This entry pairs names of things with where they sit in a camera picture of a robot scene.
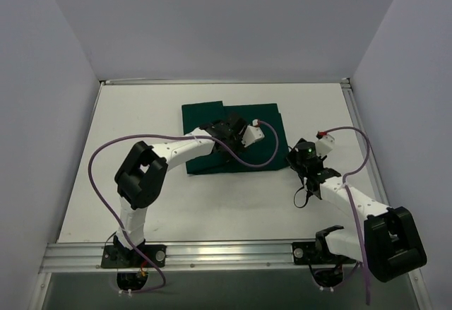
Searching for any dark green surgical cloth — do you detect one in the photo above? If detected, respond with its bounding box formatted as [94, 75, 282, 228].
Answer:
[182, 101, 289, 175]

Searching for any aluminium rail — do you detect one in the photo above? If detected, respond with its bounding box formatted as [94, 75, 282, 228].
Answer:
[38, 241, 421, 273]
[340, 78, 390, 205]

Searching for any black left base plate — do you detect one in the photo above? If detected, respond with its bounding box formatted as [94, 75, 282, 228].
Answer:
[100, 243, 167, 269]

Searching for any aluminium front rail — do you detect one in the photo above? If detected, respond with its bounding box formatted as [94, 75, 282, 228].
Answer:
[38, 241, 421, 273]

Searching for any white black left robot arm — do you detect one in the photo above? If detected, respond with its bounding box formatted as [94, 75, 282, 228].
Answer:
[114, 114, 248, 267]

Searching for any aluminium right side rail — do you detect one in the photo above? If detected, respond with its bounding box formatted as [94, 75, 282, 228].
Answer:
[340, 78, 390, 205]

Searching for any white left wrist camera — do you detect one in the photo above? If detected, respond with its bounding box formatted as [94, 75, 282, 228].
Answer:
[242, 125, 265, 148]

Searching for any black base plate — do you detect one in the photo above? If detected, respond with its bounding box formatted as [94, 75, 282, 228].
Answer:
[100, 243, 167, 269]
[291, 241, 355, 266]

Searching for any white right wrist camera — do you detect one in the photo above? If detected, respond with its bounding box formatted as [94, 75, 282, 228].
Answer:
[315, 133, 335, 157]

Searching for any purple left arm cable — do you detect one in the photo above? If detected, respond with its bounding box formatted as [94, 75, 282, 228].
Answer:
[88, 119, 280, 293]

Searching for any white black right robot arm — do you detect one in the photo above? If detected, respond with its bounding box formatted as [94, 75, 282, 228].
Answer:
[287, 138, 427, 282]

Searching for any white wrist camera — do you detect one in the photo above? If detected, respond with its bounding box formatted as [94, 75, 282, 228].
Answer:
[242, 125, 265, 148]
[315, 133, 335, 157]

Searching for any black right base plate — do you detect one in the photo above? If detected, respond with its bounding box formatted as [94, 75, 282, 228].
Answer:
[291, 241, 355, 266]

